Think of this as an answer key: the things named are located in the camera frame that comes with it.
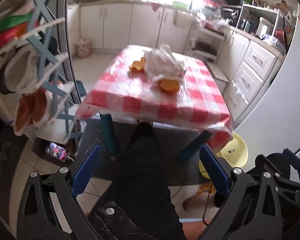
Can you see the grey sliding door frame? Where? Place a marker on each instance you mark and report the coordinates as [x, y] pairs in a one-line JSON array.
[[71, 55]]

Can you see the cream kitchen base cabinets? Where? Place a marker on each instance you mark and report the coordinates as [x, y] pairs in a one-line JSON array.
[[130, 25]]

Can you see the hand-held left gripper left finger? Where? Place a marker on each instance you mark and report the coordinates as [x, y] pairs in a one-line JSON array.
[[86, 167]]

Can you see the crumpled clear plastic bags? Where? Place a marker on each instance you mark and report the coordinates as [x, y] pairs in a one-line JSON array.
[[215, 22]]

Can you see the black toaster oven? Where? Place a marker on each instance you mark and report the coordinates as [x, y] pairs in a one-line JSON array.
[[228, 16]]

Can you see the person's black trouser leg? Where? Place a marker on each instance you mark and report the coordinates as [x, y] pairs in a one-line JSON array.
[[142, 175]]

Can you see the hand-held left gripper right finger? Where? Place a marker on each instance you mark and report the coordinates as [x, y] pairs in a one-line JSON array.
[[212, 170]]

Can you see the cream drawer cabinet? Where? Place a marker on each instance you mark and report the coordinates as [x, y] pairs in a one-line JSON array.
[[250, 72]]

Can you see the white slippers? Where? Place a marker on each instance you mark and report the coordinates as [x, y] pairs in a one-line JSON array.
[[22, 72]]

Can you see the orange slipper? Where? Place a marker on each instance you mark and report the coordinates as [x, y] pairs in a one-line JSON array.
[[23, 115], [41, 107]]

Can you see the red white checked tablecloth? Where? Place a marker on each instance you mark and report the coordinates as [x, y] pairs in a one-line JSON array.
[[145, 97]]

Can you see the red slipper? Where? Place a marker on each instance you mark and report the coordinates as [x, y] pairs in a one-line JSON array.
[[7, 36]]

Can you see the white counter shelf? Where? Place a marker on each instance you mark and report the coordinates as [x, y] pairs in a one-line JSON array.
[[260, 17]]

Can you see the smartphone with lit screen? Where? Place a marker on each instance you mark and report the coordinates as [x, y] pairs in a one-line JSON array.
[[56, 152]]

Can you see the curled orange peel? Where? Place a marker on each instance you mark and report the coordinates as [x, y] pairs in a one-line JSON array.
[[138, 65]]

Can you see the white blue shoe rack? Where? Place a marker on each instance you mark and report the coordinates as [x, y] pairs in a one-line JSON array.
[[52, 80]]

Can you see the white step stool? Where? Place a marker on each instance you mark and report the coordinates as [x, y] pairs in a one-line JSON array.
[[217, 76]]

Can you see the pink hanging cloth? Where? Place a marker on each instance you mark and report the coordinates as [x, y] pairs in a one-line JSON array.
[[155, 7]]

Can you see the white refrigerator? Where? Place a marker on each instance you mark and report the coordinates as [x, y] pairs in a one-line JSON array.
[[277, 92]]

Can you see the clear hanging plastic bag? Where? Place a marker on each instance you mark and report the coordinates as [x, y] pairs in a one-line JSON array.
[[238, 92]]

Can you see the yellow plastic bucket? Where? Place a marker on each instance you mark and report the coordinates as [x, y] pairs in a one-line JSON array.
[[230, 152]]

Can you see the wide orange peel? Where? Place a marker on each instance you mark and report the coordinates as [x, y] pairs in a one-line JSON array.
[[168, 85]]

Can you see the small table with teal legs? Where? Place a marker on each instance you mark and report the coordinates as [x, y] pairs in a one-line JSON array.
[[108, 135]]

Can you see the white kettle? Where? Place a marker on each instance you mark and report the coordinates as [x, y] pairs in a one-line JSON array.
[[262, 27]]

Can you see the patterned wastebasket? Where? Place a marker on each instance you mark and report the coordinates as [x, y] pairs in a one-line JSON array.
[[83, 48]]

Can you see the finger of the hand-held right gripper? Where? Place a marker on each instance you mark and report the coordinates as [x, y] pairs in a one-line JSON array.
[[282, 165]]

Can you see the green basin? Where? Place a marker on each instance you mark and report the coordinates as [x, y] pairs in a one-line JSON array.
[[180, 4]]

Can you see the white plastic bag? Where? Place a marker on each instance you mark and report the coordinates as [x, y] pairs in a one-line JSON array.
[[162, 62]]

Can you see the green slipper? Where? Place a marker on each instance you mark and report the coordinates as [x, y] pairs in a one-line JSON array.
[[12, 22]]

